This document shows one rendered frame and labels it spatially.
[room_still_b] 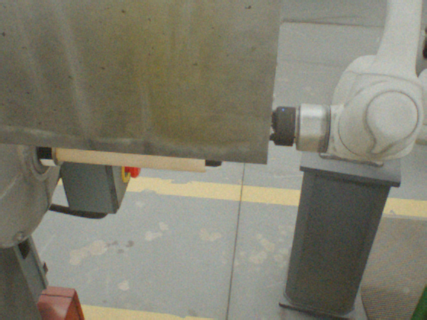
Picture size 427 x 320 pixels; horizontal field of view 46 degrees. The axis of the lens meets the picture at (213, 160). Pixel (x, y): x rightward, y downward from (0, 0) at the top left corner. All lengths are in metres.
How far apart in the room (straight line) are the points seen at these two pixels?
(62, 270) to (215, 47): 1.85
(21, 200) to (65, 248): 1.57
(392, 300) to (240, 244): 0.62
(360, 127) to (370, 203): 0.79
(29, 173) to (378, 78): 0.51
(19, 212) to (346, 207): 1.09
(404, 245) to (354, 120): 1.53
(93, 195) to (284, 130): 0.38
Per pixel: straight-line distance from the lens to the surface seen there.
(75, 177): 0.96
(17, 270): 1.04
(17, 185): 0.63
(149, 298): 2.00
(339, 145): 0.92
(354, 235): 1.64
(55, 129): 0.42
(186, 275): 2.04
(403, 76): 0.81
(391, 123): 0.75
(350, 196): 1.53
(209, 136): 0.39
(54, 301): 1.29
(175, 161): 0.60
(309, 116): 0.93
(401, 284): 2.14
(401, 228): 2.33
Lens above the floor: 1.65
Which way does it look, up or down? 41 degrees down
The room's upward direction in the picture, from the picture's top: straight up
